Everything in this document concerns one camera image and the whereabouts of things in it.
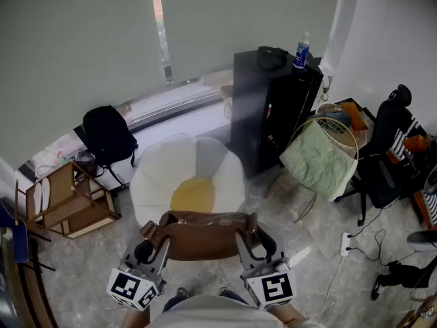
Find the person's left leg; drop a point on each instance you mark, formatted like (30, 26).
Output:
(175, 299)

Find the black office chair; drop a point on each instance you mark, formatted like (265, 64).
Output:
(387, 128)

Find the white power strip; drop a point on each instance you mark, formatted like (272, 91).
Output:
(345, 244)

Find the purple bag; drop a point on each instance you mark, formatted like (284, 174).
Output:
(85, 161)

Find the green knitted blanket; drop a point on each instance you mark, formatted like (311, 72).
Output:
(314, 159)

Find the black cabinet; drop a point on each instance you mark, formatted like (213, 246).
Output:
(259, 115)

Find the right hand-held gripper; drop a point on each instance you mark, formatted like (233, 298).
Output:
(273, 287)

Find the person's leg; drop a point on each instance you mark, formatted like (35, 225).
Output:
(232, 294)
(406, 275)
(175, 299)

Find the person's white shirt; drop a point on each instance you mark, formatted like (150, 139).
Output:
(218, 313)

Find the blue cloth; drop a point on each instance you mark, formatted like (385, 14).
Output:
(18, 238)

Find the orange cushion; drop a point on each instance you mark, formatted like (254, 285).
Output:
(355, 115)

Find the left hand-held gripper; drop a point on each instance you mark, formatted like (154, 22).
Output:
(131, 287)

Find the black pouch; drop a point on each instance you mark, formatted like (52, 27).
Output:
(272, 58)

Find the white window sill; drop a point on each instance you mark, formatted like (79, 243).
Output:
(191, 121)

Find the person's right forearm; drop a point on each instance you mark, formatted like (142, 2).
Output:
(290, 314)

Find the white flower-shaped cushion seat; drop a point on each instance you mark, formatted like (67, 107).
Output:
(160, 179)

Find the brown paper bag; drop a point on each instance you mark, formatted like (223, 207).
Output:
(227, 101)

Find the black fabric backpack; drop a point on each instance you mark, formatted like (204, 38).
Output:
(106, 135)

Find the brown leather handbag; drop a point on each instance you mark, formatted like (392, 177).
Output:
(201, 236)

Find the person's left forearm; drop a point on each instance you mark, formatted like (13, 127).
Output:
(136, 318)

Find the wide grey roller blind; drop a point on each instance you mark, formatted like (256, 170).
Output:
(78, 46)

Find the striped cloth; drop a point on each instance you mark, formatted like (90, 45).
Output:
(404, 138)

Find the blue label water bottle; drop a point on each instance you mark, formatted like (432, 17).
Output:
(301, 53)

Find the wooden shelf rack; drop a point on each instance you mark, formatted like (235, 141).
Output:
(65, 190)

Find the person's right leg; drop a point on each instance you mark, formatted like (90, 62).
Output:
(232, 294)

